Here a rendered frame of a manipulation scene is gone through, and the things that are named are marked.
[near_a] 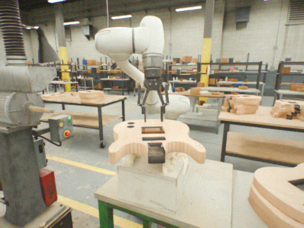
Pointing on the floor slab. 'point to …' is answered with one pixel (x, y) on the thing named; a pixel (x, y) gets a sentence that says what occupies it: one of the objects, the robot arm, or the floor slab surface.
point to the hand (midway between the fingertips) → (153, 115)
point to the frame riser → (63, 220)
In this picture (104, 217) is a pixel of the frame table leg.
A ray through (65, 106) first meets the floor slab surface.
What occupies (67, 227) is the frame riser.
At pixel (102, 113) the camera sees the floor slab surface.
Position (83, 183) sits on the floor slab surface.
